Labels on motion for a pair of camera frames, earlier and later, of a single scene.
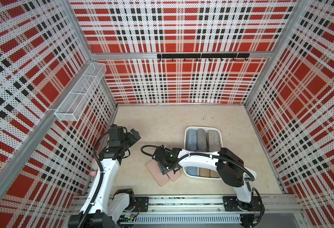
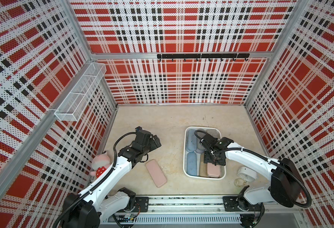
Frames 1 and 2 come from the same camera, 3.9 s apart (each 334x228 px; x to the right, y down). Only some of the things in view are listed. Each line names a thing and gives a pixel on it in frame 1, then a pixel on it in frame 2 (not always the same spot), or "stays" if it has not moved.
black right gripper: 163,169 to 221,162
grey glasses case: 201,139 stays
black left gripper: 135,134 to 153,146
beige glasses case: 204,172 stays
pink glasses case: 155,171 stays
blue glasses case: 192,139 stays
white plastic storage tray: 202,138 stays
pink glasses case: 172,176 to 213,171
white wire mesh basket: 71,107 stays
